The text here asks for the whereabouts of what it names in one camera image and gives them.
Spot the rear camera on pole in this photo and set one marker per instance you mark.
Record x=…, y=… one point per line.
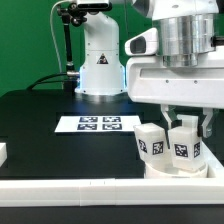
x=93, y=4

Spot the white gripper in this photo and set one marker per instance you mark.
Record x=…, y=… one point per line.
x=201, y=86

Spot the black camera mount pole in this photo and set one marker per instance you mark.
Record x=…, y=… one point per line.
x=70, y=15

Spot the white U-shaped barrier frame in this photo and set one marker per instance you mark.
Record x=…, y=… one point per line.
x=96, y=192

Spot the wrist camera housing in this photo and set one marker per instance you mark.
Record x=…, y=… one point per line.
x=145, y=43

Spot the white AprilTag base sheet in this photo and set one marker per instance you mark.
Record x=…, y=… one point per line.
x=73, y=124

